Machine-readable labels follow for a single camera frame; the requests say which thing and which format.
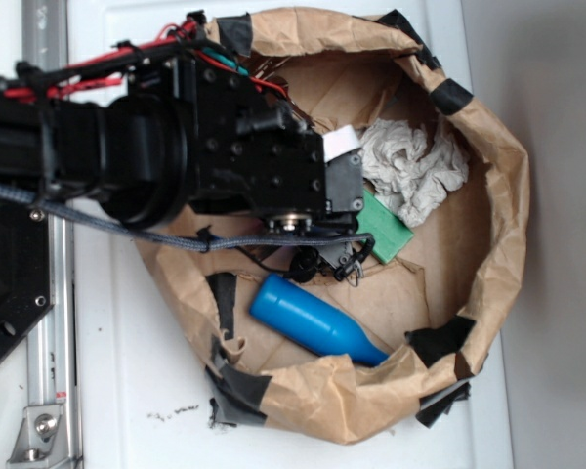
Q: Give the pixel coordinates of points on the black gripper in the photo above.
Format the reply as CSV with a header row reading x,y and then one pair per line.
x,y
246,154

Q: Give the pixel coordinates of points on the aluminium rail profile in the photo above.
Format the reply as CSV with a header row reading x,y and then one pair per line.
x,y
51,347

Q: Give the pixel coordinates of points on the green rectangular block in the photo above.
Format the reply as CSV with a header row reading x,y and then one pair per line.
x,y
390,233

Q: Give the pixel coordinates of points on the crumpled white paper towel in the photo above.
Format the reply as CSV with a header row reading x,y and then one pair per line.
x,y
412,174

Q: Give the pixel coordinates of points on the brown paper bag bin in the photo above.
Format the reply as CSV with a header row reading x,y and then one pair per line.
x,y
436,308

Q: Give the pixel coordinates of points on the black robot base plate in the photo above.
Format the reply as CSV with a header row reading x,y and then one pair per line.
x,y
25,274

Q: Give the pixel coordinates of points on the blue plastic bottle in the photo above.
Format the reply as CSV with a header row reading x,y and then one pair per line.
x,y
311,322

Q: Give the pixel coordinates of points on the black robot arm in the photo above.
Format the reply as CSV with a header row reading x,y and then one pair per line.
x,y
120,155

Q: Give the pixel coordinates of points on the metal corner bracket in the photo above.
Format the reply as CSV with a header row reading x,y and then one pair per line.
x,y
42,439

